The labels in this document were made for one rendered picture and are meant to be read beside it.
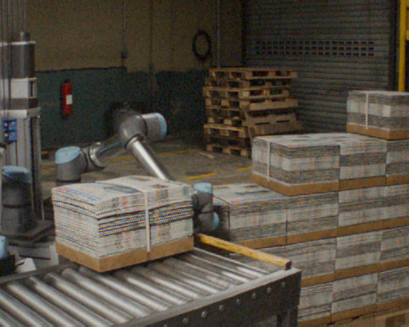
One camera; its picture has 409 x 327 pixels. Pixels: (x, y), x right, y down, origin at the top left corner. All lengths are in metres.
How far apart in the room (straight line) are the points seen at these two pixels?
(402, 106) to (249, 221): 1.00
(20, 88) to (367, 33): 8.16
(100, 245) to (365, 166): 1.56
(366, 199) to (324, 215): 0.26
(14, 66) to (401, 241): 2.10
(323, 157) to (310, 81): 8.02
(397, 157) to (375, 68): 6.99
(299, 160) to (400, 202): 0.69
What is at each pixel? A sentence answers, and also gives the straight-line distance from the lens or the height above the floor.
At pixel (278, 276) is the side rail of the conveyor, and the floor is 0.80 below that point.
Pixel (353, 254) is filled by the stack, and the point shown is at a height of 0.50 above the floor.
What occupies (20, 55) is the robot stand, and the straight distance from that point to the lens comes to 2.52.
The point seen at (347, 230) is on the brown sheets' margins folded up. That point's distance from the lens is 3.01.
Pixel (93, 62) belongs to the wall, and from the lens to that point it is 9.97.
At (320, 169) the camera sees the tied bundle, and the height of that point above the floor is 0.94.
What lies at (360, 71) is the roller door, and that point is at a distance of 10.21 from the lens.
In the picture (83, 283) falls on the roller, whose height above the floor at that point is 0.79.
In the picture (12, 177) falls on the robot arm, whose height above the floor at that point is 1.02.
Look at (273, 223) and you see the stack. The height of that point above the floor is 0.72.
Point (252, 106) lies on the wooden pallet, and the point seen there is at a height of 0.76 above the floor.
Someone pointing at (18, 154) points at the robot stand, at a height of 1.07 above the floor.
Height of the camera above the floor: 1.44
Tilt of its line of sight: 10 degrees down
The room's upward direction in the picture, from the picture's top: straight up
